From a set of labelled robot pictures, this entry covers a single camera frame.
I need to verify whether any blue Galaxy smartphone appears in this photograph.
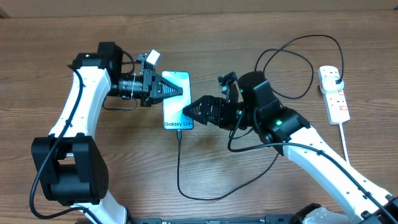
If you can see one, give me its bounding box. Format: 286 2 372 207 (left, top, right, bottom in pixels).
162 71 194 130

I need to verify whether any white power strip cord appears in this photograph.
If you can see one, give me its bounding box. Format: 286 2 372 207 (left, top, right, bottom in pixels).
338 123 351 164

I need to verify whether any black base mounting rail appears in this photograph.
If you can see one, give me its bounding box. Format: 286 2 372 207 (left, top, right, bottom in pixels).
127 214 300 224

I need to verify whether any white charger plug adapter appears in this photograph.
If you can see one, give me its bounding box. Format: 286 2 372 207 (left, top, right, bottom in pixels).
320 77 345 94

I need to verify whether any black USB charger cable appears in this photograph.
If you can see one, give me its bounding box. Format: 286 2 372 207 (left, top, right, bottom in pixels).
176 34 345 202

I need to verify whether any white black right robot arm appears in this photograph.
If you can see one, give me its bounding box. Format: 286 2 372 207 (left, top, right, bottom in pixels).
183 71 397 223

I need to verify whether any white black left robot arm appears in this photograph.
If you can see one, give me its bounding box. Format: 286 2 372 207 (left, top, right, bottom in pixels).
31 42 183 223

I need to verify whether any white power strip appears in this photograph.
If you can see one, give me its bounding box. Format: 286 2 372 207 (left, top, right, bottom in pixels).
318 65 350 125

